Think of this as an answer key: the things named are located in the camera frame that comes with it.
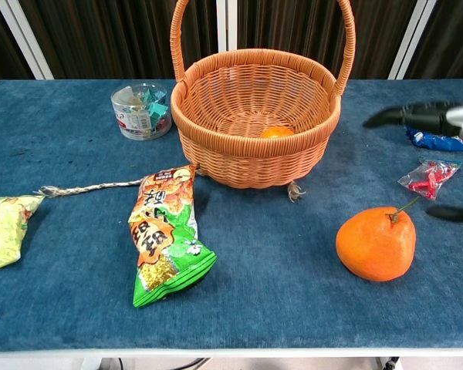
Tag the white slanted frame post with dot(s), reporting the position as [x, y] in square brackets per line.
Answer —
[25, 38]
[411, 38]

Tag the blue velvet table cloth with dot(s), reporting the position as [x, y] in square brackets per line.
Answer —
[274, 289]

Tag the yellow snack bag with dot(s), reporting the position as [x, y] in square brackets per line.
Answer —
[4, 231]

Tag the blue Oreo cookie pack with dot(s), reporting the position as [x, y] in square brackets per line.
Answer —
[436, 142]

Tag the dark brown pleated curtain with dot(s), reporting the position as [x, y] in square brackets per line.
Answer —
[108, 38]

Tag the clear bag with red pieces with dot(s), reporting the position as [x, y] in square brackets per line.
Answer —
[428, 177]

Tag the green orange snack bag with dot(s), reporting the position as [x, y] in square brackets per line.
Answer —
[164, 231]

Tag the small round orange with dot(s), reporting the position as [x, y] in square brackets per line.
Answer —
[277, 133]

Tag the clear tub of binder clips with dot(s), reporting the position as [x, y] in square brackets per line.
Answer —
[140, 112]

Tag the large orange with stem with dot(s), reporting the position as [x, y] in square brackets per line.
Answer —
[374, 246]

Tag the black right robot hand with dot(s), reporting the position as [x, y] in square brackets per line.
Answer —
[428, 115]

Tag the white upright frame post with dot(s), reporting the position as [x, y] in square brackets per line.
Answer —
[227, 23]

